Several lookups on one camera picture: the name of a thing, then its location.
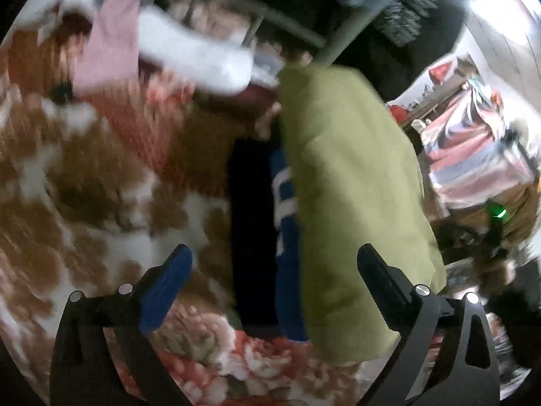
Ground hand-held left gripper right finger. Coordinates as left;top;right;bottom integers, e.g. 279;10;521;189
356;243;502;406

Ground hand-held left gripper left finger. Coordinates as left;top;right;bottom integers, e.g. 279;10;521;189
48;244;194;406

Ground green garment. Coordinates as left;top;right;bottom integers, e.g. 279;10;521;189
277;63;448;366

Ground striped pink and blue cloth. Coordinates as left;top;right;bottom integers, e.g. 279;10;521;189
422;75;538;214

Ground blue garment with white print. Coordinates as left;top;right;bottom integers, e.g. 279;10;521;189
269;148;310;343

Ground floral blanket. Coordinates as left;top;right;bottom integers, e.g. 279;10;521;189
0;4;383;406

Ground black knit garment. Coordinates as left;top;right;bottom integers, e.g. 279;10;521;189
245;0;471;103

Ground grey metal rack bar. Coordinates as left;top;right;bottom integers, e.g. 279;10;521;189
316;3;382;67

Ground white cloth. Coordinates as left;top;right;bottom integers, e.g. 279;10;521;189
136;6;255;94

